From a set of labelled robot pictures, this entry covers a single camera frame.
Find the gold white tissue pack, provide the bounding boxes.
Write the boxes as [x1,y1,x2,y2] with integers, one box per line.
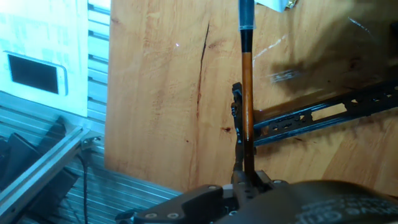
[254,0,298,13]

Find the thin black cable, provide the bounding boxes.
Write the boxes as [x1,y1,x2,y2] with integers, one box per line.
[76,152,91,224]

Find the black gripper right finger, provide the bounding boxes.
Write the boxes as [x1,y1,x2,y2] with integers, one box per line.
[217,170,398,224]

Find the brown calligraphy brush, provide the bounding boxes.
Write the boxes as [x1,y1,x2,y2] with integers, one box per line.
[238,0,256,184]

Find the wooden board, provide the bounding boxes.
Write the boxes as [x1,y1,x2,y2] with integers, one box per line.
[104,0,398,198]

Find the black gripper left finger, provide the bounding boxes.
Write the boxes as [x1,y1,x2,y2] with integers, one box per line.
[114,170,249,224]

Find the black carved pen rack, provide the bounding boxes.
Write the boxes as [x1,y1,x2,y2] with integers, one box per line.
[230,79,398,172]

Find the white smartphone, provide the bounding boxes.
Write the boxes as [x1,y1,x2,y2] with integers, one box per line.
[4,50,68,96]

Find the aluminium frame bar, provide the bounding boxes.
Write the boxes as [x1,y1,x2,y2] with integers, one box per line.
[0,124,105,224]

